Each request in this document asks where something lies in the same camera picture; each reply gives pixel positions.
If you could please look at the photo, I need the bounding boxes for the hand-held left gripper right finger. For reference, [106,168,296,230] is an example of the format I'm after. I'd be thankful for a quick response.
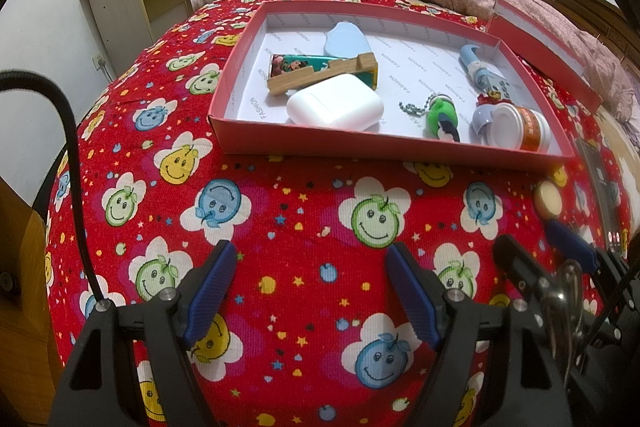
[386,242,572,427]

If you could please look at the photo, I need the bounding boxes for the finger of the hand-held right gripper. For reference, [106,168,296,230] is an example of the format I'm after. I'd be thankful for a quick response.
[492,234,552,299]
[546,219,602,274]

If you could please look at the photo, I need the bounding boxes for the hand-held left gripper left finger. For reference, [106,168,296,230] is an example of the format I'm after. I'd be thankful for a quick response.
[50,239,238,427]

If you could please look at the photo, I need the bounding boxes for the white orange label pill bottle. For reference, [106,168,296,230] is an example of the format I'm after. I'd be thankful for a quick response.
[487,102,552,154]

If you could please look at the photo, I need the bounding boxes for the purple curved plastic piece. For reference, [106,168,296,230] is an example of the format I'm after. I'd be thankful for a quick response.
[470,104,498,145]

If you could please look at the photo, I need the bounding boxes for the green cartoon keychain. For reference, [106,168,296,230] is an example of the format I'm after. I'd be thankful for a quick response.
[398,91,461,142]

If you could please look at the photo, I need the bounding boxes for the red cardboard box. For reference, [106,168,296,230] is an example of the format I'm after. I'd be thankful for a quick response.
[207,0,577,172]

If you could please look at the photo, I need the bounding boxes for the grey plastic plate with holes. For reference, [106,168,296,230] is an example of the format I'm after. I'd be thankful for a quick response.
[480,74,516,108]

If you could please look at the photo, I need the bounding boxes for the white earbuds case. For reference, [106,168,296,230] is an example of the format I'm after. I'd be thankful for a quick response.
[286,73,385,130]

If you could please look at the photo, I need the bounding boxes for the blue curved plastic piece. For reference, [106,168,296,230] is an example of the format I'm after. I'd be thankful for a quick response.
[460,44,501,90]

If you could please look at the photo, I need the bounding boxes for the wooden block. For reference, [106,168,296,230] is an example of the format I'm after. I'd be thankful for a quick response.
[266,52,379,96]

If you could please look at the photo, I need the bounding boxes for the green cartoon lighter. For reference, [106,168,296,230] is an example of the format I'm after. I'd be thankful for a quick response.
[270,53,378,90]

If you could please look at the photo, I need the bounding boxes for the light blue plastic piece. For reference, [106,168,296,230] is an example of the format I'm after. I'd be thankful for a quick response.
[322,22,373,58]

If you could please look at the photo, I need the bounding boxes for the silver carabiner keyring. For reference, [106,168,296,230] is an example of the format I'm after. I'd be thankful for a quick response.
[542,259,586,358]

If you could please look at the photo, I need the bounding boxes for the red smiley printed blanket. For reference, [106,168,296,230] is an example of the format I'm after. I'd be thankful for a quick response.
[44,0,633,427]

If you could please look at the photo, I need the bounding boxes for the red cardboard box lid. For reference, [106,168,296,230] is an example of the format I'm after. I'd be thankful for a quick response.
[487,0,603,115]

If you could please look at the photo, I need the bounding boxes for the brown wooden cabinet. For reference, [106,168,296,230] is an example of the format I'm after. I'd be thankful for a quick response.
[0,177,63,427]

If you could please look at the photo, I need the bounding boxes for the dark wooden headboard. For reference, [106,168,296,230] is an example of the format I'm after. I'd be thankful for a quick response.
[528,0,640,78]

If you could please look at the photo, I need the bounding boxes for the beige bookshelf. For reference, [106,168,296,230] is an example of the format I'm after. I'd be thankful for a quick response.
[78,0,205,78]

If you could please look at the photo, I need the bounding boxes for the black cable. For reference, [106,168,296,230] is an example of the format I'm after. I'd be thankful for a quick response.
[0,69,101,308]

